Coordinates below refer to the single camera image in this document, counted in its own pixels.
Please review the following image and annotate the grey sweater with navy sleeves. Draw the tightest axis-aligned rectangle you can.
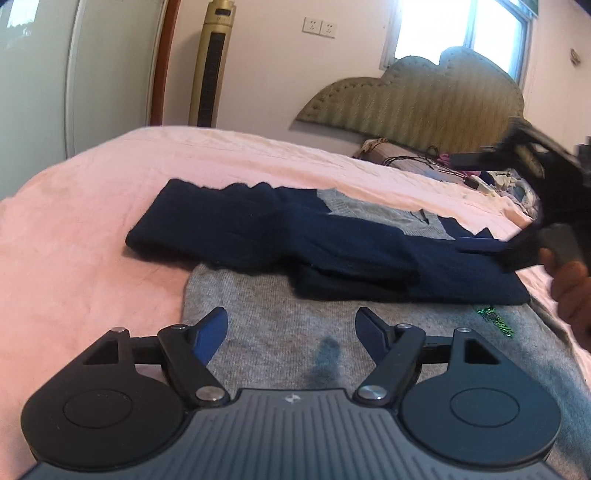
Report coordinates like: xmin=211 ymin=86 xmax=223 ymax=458
xmin=125 ymin=179 xmax=590 ymax=479

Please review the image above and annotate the white wall socket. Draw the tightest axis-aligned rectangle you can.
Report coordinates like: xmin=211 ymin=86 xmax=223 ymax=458
xmin=301 ymin=17 xmax=337 ymax=39

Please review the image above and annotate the brown wooden door frame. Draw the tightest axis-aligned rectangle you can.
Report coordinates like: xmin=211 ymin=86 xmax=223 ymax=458
xmin=149 ymin=0 xmax=182 ymax=126

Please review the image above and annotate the pink bed sheet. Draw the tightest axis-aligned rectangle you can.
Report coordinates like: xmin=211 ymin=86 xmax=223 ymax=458
xmin=1 ymin=127 xmax=526 ymax=479

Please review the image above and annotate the white sliding wardrobe door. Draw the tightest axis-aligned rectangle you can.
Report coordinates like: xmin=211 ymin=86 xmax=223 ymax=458
xmin=1 ymin=1 xmax=167 ymax=197

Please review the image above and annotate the pile of clothes on bed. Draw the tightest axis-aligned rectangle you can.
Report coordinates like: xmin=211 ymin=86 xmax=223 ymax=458
xmin=355 ymin=137 xmax=544 ymax=222

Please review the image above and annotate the gold tower fan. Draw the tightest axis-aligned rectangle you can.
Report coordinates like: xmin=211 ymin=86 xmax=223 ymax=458
xmin=188 ymin=1 xmax=236 ymax=128

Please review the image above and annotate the window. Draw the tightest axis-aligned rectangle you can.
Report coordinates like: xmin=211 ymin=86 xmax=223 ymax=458
xmin=381 ymin=0 xmax=539 ymax=84

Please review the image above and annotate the olive upholstered headboard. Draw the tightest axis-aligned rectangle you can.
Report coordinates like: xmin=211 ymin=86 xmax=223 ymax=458
xmin=297 ymin=47 xmax=525 ymax=154

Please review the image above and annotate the person's right hand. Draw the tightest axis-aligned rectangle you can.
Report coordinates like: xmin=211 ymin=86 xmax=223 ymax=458
xmin=540 ymin=248 xmax=591 ymax=350

